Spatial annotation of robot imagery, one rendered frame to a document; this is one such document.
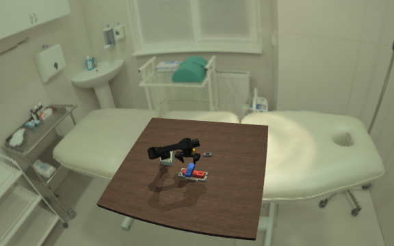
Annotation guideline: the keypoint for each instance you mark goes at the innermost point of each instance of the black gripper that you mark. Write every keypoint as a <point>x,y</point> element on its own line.
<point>180,154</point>

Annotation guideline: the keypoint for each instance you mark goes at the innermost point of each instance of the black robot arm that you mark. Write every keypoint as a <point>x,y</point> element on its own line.
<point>164,152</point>

